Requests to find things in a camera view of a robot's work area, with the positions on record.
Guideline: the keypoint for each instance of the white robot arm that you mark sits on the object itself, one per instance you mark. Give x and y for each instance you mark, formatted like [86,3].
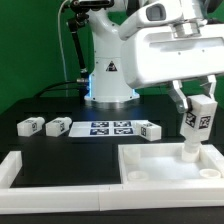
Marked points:
[107,86]

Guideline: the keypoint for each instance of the white U-shaped obstacle fence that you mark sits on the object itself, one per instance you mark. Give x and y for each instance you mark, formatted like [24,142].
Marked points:
[153,194]

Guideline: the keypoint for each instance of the white square tabletop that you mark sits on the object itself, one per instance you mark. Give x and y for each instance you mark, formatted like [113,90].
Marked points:
[163,162]

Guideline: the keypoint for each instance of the paper sheet with fiducial markers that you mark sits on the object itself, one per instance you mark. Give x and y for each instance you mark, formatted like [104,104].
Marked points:
[103,128]

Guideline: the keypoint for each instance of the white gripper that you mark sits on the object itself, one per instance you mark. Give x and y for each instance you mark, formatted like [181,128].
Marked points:
[171,40]

